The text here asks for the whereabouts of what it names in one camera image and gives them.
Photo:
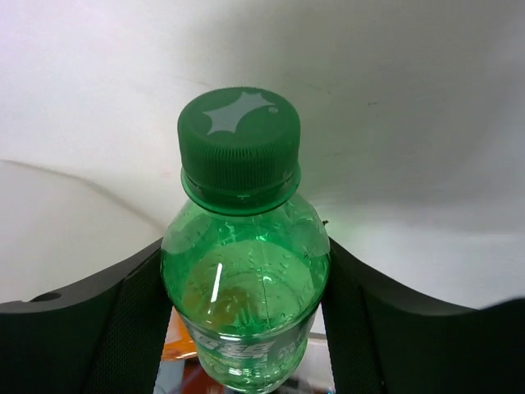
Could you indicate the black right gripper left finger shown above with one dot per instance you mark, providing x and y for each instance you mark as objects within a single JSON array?
[{"x": 102, "y": 334}]

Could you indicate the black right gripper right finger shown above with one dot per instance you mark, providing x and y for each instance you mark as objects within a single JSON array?
[{"x": 385, "y": 337}]

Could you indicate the green plastic soda bottle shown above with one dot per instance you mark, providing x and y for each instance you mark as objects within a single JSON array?
[{"x": 246, "y": 260}]

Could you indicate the orange plastic bottle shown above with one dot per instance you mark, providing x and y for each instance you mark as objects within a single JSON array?
[{"x": 178, "y": 343}]

